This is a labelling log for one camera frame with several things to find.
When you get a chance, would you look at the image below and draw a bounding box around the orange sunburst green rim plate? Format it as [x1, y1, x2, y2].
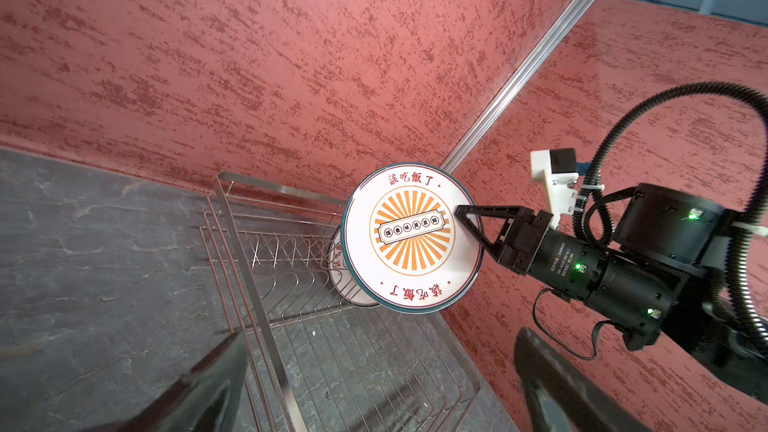
[326, 228, 378, 308]

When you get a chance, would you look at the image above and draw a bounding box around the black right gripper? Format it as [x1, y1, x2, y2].
[454, 205, 553, 275]

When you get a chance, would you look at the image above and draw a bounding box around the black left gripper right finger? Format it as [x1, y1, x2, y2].
[514, 328, 648, 431]

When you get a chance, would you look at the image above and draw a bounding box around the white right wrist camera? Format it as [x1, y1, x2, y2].
[530, 148, 583, 230]

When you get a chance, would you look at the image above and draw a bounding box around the metal wire dish rack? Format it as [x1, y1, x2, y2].
[200, 172, 481, 431]

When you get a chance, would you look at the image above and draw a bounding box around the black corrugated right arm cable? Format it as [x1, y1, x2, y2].
[572, 81, 768, 343]

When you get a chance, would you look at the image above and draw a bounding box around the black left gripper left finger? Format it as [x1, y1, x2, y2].
[91, 331, 249, 431]

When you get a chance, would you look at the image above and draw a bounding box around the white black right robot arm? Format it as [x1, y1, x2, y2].
[456, 184, 767, 401]

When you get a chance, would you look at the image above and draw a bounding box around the aluminium corner post right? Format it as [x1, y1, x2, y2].
[440, 0, 596, 174]

